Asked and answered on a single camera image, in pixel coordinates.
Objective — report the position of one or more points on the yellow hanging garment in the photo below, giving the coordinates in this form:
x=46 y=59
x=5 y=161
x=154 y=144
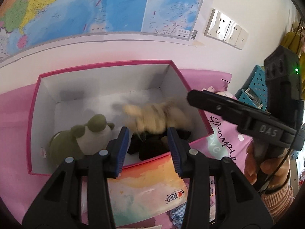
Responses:
x=290 y=43

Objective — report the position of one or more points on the black cloth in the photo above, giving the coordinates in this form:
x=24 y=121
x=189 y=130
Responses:
x=150 y=148

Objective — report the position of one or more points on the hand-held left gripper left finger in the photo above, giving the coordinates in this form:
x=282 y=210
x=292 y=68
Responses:
x=121 y=152

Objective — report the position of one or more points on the blue checked cloth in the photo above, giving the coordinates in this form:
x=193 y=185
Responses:
x=178 y=216

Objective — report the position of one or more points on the colourful wall map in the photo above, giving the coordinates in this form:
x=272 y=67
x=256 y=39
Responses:
x=95 y=7

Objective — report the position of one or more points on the green frog plush toy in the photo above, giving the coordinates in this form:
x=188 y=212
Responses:
x=71 y=138

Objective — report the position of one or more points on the pink cardboard box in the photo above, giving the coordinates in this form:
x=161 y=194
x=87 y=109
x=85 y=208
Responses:
x=95 y=85

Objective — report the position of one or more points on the person's right hand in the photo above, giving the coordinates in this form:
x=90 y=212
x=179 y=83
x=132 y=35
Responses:
x=274 y=169

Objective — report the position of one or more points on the white wall socket plate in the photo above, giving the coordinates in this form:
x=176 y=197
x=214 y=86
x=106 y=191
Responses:
x=242 y=39
x=216 y=23
x=232 y=33

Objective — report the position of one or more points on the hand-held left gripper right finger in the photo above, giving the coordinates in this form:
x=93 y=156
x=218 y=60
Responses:
x=174 y=152

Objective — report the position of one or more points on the pink printed bed sheet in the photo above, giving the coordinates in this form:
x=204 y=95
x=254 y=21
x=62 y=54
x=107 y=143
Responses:
x=14 y=148

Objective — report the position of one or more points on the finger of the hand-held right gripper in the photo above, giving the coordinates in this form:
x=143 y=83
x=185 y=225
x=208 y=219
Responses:
x=214 y=102

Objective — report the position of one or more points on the blue perforated plastic basket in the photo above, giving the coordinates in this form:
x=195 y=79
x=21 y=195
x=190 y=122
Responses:
x=256 y=81

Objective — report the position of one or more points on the tan striped plush toy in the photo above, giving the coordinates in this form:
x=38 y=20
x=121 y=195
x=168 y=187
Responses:
x=154 y=116

